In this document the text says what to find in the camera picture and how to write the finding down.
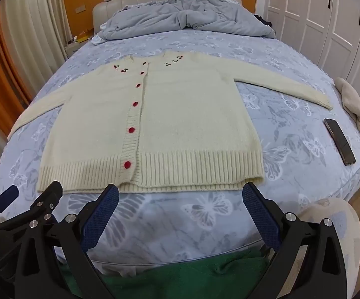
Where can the cream crumpled cloth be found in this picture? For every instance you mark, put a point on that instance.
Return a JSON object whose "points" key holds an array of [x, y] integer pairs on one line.
{"points": [[357, 112]]}

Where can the dark cloth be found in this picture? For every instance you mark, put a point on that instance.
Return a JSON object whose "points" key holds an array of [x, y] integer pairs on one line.
{"points": [[263, 20]]}

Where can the white wall switch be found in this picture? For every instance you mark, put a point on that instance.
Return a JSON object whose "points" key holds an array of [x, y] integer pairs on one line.
{"points": [[80, 9]]}

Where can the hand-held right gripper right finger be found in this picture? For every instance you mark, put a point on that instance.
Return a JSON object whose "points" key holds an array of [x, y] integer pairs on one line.
{"points": [[261, 218]]}

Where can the white nightstand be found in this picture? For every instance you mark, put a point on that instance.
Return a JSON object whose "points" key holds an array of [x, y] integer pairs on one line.
{"points": [[72, 49]]}

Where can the grey duvet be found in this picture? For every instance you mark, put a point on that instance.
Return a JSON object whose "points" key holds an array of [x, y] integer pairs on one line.
{"points": [[183, 18]]}

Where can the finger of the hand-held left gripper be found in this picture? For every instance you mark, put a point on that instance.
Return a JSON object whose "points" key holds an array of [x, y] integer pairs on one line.
{"points": [[7, 195], [51, 193]]}

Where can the yellow box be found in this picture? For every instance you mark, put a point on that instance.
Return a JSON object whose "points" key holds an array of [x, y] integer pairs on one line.
{"points": [[85, 35]]}

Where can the person's green sweater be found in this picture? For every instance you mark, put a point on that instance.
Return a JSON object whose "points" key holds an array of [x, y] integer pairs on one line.
{"points": [[183, 280]]}

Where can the cream knit cardigan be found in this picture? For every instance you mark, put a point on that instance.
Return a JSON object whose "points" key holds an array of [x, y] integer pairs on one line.
{"points": [[183, 124]]}

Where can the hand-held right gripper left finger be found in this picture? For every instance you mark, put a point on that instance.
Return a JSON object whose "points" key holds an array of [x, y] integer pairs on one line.
{"points": [[100, 218]]}

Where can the black smartphone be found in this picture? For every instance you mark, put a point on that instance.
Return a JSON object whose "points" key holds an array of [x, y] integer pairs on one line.
{"points": [[340, 141]]}

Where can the white sheer curtain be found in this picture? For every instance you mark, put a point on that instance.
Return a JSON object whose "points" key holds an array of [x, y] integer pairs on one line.
{"points": [[36, 21]]}

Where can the bed with butterfly sheet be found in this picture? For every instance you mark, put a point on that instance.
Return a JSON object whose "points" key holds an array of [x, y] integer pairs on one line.
{"points": [[198, 211]]}

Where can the white wardrobe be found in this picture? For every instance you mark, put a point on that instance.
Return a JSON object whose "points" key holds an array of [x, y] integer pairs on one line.
{"points": [[323, 12]]}

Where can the white frilled cloth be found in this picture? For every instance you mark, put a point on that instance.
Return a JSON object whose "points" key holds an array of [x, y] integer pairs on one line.
{"points": [[96, 39]]}

